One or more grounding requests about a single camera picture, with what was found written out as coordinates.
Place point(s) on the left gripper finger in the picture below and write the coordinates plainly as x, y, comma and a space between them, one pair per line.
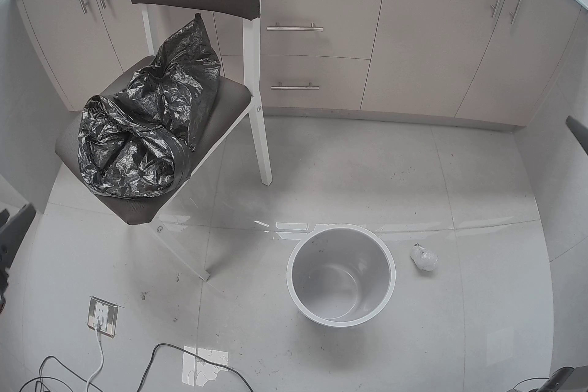
3, 217
16, 231

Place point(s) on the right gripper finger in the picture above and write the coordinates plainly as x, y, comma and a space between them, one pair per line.
578, 127

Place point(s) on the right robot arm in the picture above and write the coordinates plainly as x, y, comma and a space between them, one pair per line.
561, 380

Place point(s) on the black plastic bag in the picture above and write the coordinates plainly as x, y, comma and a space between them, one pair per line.
151, 119

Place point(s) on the white trash bin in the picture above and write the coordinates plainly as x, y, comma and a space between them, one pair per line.
342, 277

